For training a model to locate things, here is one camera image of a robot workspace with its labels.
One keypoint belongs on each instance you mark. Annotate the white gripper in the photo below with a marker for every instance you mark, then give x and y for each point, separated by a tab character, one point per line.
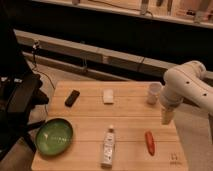
169	99

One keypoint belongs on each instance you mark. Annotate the white ceramic cup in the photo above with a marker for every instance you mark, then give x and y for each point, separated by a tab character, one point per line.
154	90

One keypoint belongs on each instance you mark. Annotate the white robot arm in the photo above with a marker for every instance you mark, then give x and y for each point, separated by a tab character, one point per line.
185	81

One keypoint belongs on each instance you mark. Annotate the red carrot toy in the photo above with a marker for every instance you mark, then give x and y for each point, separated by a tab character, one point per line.
150	143

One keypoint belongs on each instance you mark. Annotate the white rectangular block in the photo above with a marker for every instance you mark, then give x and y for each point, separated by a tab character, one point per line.
108	96

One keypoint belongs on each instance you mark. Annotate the black rectangular block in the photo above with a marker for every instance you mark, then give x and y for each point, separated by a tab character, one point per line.
72	98

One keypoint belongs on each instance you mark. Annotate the green bowl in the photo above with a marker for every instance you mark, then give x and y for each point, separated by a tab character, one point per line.
54	137

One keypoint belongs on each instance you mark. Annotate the black office chair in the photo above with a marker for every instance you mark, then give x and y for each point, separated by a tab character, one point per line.
19	90

